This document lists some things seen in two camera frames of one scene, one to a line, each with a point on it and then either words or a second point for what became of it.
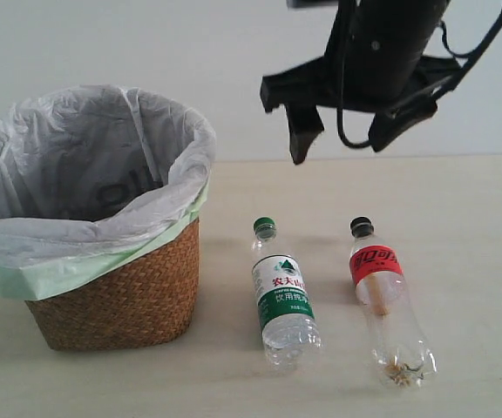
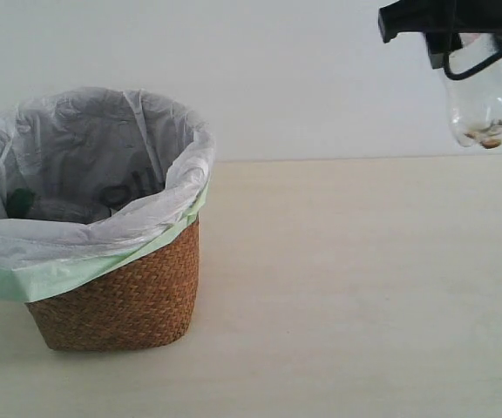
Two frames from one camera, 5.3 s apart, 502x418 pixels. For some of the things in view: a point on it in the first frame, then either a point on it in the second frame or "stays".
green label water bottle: [290, 330] -> [22, 203]
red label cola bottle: [403, 354] -> [492, 104]
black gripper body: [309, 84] -> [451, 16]
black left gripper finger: [305, 124] -> [440, 43]
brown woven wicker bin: [152, 300] stays
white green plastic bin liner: [80, 185] stays
